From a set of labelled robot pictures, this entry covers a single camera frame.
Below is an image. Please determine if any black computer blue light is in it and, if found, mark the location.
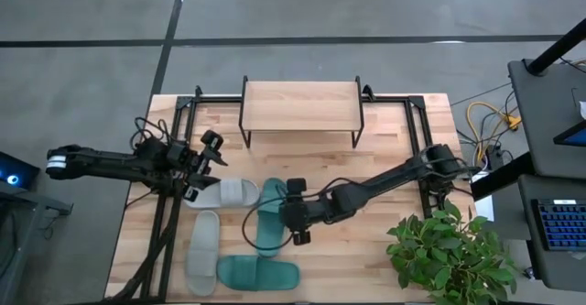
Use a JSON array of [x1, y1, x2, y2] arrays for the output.
[[0, 151, 40, 191]]

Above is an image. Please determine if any grey desk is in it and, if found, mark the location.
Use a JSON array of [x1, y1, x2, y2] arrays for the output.
[[507, 59, 586, 180], [516, 174, 586, 292]]

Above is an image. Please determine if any wooden shelf black metal frame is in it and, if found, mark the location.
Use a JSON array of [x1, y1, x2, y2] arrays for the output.
[[237, 75, 366, 149]]

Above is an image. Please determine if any green potted plant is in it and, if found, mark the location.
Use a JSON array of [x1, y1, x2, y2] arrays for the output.
[[385, 198, 518, 305]]

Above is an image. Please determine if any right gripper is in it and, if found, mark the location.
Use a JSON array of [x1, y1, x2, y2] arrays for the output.
[[278, 178, 320, 246]]

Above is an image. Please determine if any backlit keyboard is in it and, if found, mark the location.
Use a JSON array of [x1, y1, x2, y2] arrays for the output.
[[530, 198, 586, 252]]

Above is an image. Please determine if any yellow cable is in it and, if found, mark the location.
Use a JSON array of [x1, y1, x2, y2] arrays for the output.
[[465, 101, 523, 164]]

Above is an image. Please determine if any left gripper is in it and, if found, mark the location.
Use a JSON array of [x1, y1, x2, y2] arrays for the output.
[[167, 129, 229, 203]]

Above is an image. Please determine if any grey slide sandal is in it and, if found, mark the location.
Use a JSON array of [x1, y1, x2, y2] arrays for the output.
[[184, 210, 222, 297], [182, 178, 261, 210]]

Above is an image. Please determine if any black computer monitor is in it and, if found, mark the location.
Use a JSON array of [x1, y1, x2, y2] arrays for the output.
[[552, 120, 586, 148]]

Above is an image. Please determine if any grey side table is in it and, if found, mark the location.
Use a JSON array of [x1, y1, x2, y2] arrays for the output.
[[0, 180, 74, 305]]

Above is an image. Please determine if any teal slide sandal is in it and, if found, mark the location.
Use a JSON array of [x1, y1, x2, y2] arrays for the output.
[[216, 255, 301, 292], [255, 177, 288, 258]]

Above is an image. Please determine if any black metal post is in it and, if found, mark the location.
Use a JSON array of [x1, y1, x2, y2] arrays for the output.
[[525, 18, 586, 76]]

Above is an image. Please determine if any white paper sheet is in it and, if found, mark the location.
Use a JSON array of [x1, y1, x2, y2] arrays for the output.
[[473, 170, 496, 223]]

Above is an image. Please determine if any black floor cable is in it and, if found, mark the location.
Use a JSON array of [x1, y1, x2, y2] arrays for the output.
[[450, 82, 513, 108]]

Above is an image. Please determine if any black metal table frame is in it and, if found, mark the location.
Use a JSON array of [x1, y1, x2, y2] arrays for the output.
[[103, 84, 437, 303]]

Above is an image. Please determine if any black desk beam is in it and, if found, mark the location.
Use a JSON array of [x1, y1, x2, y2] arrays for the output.
[[470, 151, 537, 202]]

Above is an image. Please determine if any black camera cable loop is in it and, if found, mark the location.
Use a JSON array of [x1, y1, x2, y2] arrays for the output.
[[129, 115, 174, 153], [241, 176, 367, 252]]

